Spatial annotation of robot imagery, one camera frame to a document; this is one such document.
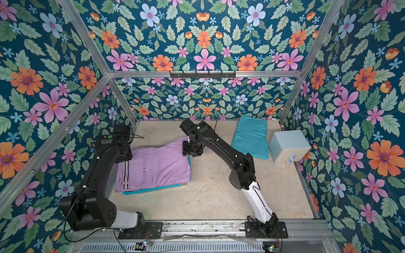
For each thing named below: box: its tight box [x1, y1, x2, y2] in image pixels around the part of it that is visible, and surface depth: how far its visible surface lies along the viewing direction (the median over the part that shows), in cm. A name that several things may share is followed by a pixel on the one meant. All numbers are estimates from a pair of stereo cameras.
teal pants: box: [230, 113, 270, 160], surface depth 111 cm
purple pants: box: [114, 137, 191, 193], surface depth 84 cm
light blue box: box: [268, 129, 312, 165], surface depth 92 cm
